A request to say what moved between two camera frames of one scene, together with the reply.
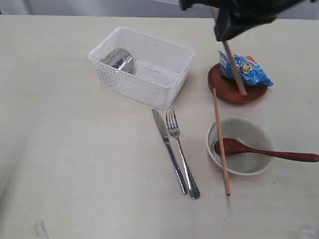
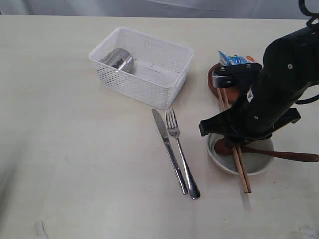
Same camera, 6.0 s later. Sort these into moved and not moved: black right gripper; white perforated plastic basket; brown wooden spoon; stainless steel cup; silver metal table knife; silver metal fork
Moved: black right gripper
Not moved: stainless steel cup; silver metal fork; silver metal table knife; brown wooden spoon; white perforated plastic basket
